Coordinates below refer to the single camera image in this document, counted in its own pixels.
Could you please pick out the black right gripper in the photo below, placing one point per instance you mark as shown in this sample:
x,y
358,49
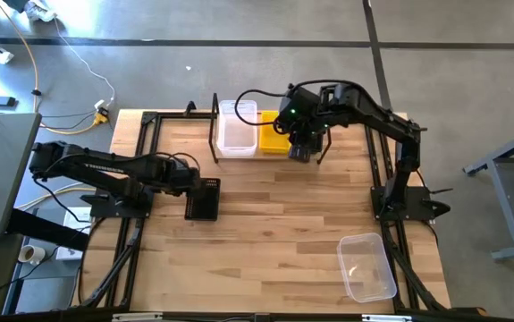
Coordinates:
x,y
303,107

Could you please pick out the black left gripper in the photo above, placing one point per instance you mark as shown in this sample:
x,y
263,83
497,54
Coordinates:
x,y
178,176

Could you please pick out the yellow slotted plastic basket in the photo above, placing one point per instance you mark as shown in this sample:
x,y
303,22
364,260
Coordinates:
x,y
272,138

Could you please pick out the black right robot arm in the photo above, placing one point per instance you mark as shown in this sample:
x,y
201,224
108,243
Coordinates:
x,y
373,112

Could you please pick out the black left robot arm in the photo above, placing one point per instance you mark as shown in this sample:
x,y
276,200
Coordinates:
x,y
104,167

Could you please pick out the yellow plug adapter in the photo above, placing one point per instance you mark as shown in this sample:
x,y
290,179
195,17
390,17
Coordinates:
x,y
101,118

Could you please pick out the white plug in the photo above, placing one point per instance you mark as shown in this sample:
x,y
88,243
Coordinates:
x,y
99,104

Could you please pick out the white box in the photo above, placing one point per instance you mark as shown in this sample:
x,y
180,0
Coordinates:
x,y
75,221

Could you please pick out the black desk leg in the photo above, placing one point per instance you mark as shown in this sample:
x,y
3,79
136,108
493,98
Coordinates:
x,y
46,230

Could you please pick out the white cup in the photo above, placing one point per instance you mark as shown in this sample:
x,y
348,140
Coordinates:
x,y
31,255

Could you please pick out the grey desk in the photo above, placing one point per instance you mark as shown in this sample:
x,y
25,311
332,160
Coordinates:
x,y
2,170

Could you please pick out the black rig bracket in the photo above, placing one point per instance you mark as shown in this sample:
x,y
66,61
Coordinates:
x,y
189,109

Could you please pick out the black aluminium rig frame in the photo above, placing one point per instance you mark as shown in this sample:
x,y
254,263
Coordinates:
x,y
149,118

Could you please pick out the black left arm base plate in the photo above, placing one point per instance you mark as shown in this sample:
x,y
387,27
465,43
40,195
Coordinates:
x,y
104,208

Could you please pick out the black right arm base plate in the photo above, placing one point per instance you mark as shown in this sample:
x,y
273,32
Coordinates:
x,y
417,208

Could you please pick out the silver metal bracket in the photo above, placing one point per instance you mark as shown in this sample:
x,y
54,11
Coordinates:
x,y
136,317
386,318

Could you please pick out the grey metal table frame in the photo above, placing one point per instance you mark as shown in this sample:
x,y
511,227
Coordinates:
x,y
511,210

